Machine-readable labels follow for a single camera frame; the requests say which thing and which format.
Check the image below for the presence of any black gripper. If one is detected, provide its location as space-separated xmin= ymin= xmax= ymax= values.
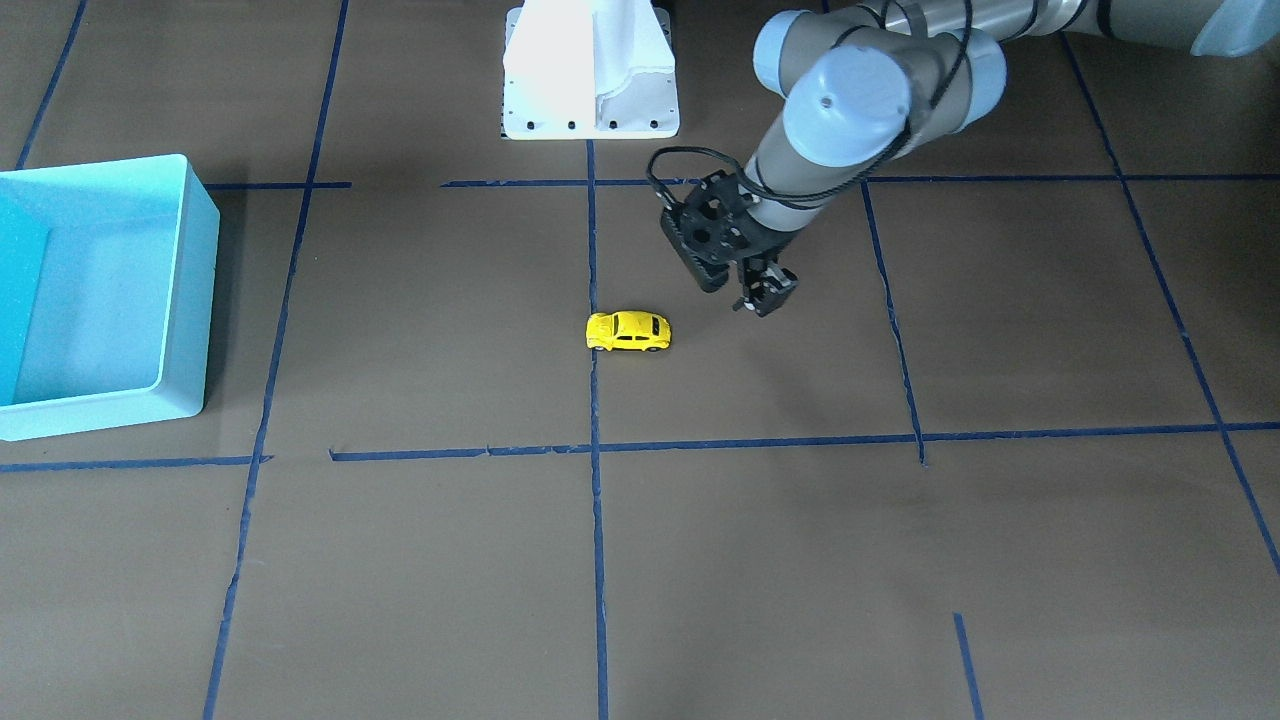
xmin=735 ymin=195 xmax=801 ymax=318

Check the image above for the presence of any yellow beetle toy car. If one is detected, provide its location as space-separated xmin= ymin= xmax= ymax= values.
xmin=585 ymin=310 xmax=672 ymax=352

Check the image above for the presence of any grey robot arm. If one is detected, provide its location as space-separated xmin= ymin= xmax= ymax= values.
xmin=733 ymin=1 xmax=1279 ymax=316

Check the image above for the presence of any light blue plastic bin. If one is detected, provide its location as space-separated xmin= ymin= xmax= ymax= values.
xmin=1 ymin=154 xmax=220 ymax=441

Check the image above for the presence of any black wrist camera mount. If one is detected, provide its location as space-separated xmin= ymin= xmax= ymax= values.
xmin=660 ymin=170 xmax=762 ymax=293

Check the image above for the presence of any white pillar mount base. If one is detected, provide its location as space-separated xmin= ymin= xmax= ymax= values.
xmin=500 ymin=1 xmax=681 ymax=141

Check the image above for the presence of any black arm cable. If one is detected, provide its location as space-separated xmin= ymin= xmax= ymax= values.
xmin=646 ymin=0 xmax=977 ymax=209

